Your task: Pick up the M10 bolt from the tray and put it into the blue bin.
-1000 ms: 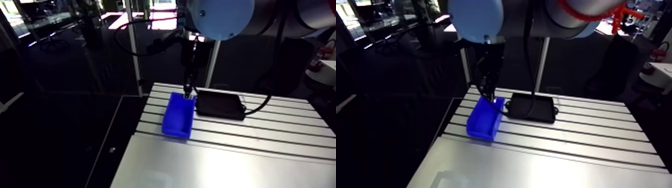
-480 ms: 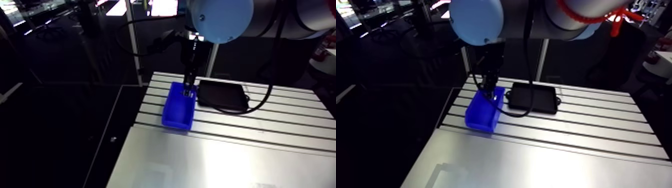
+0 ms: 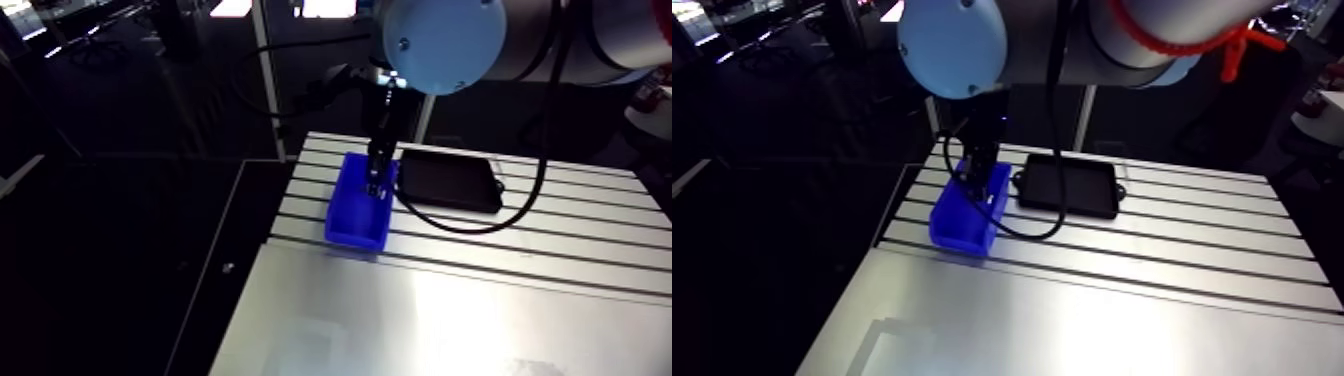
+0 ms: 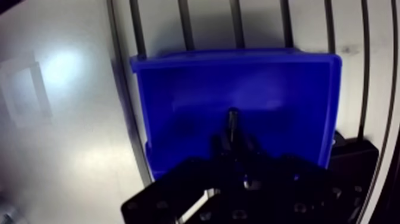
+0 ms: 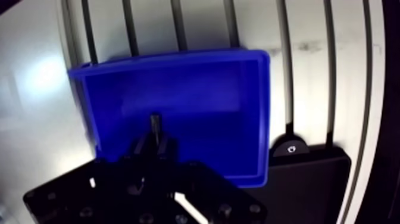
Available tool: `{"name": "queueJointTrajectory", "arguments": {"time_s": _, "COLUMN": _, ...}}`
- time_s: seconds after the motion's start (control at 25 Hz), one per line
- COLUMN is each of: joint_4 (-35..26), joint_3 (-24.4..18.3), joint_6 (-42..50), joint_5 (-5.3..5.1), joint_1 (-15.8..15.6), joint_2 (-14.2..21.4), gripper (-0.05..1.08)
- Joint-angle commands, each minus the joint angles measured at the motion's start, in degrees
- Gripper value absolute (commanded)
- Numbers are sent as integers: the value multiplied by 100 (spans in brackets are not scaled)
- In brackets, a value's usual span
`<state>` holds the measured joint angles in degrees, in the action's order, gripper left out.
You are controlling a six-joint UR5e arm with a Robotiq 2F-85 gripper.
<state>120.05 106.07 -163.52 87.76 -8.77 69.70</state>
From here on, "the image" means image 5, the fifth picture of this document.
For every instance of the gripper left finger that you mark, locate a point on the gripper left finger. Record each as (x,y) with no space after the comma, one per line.
(93,194)

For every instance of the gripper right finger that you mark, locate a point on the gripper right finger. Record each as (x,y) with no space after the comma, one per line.
(215,200)

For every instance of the blue bin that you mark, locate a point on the blue bin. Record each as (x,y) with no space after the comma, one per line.
(187,109)

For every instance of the black tray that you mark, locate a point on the black tray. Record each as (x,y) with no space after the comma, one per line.
(306,187)

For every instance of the steel bolt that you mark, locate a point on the steel bolt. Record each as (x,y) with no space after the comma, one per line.
(155,126)

